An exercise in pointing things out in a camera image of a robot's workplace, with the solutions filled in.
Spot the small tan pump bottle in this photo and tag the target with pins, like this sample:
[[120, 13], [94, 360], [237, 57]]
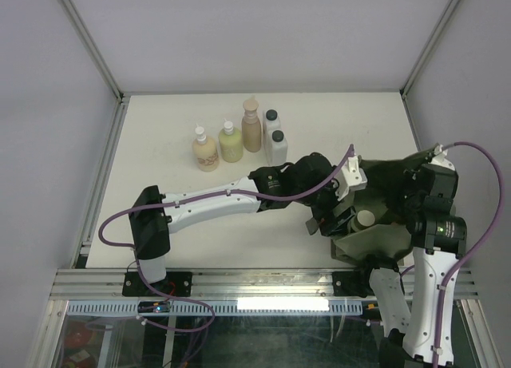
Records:
[[205, 150]]

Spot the white slotted cable duct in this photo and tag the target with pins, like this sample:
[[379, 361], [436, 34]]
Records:
[[240, 307]]

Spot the yellow-green lotion bottle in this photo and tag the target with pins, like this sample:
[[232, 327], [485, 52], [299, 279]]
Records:
[[231, 142]]

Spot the olive green canvas bag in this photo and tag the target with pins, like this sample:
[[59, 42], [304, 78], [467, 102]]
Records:
[[388, 237]]

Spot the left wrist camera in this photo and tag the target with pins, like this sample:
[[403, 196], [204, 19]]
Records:
[[351, 178]]

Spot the right aluminium frame post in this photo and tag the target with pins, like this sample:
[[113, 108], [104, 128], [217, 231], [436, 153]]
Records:
[[432, 42]]

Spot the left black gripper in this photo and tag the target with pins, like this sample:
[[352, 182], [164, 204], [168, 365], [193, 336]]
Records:
[[327, 223]]

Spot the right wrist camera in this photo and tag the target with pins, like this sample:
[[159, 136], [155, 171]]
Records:
[[438, 157]]

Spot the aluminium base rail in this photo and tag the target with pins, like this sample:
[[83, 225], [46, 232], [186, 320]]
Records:
[[204, 284]]

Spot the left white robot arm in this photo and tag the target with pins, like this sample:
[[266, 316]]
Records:
[[311, 181]]

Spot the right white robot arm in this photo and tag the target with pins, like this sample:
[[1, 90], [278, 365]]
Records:
[[408, 264]]

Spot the aluminium frame post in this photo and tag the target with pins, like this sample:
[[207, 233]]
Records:
[[90, 46], [432, 42]]

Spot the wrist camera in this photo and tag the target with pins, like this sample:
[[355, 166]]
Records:
[[351, 178], [438, 157]]

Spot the left aluminium frame post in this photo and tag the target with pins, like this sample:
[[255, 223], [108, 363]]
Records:
[[90, 46]]

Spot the white bottle dark cap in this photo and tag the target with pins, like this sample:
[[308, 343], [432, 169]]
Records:
[[271, 121], [276, 148]]

